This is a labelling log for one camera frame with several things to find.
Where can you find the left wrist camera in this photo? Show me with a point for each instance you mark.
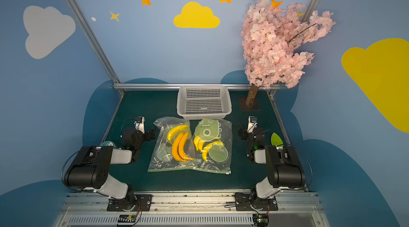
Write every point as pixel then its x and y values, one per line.
pixel 139 124

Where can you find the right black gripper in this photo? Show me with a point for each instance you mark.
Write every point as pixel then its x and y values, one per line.
pixel 244 133

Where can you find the aluminium front rail frame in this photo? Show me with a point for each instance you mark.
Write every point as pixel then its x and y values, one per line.
pixel 212 208

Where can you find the green printed zip bag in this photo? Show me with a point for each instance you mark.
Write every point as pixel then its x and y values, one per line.
pixel 213 140

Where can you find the yellow banana bag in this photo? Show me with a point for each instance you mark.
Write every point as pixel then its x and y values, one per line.
pixel 176 130
pixel 199 144

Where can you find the yellow banana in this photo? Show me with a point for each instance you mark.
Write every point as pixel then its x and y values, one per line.
pixel 215 151

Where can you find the green toy shovel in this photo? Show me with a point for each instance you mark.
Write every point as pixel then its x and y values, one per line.
pixel 276 140

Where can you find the left clear zip bag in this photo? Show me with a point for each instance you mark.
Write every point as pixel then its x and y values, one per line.
pixel 162 159

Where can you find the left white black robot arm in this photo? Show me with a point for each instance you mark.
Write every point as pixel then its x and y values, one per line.
pixel 89 171

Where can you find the pink blossom artificial tree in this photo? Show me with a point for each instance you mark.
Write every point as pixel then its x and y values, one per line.
pixel 271 37

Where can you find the orange banana bag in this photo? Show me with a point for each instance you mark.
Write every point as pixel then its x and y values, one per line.
pixel 175 148
pixel 181 146

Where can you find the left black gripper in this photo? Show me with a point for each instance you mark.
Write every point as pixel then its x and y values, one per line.
pixel 148 132

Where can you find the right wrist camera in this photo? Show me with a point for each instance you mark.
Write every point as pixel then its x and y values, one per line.
pixel 252 123

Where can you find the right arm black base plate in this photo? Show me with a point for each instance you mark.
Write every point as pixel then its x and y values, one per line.
pixel 250 202

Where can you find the small round labelled jar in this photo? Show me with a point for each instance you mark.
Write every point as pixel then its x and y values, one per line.
pixel 108 143

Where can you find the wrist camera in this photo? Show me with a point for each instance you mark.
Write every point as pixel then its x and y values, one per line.
pixel 139 124
pixel 252 123

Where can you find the white perforated plastic basket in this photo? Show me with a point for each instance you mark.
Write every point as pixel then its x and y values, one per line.
pixel 200 102

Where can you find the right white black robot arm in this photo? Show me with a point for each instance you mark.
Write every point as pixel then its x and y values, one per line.
pixel 284 169

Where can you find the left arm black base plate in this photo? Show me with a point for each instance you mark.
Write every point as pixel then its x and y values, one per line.
pixel 139 202

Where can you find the yellow banana top left bag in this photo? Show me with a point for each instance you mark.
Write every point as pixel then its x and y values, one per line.
pixel 176 130

